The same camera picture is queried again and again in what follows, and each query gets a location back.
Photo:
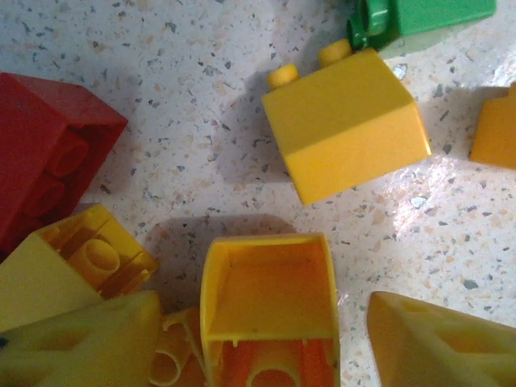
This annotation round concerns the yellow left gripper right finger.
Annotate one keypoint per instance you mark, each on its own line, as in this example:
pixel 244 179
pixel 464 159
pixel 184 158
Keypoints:
pixel 435 350

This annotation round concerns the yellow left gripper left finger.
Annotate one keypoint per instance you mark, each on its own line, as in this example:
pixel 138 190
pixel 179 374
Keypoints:
pixel 80 346

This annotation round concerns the yellow lego brick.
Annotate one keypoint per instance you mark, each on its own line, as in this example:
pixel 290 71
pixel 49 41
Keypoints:
pixel 40 274
pixel 270 298
pixel 342 121
pixel 177 363
pixel 496 133

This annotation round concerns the large red lego brick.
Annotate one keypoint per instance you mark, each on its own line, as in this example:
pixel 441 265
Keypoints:
pixel 28 133

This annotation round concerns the green lego brick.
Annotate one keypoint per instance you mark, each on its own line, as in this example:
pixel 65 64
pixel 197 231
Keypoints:
pixel 427 16

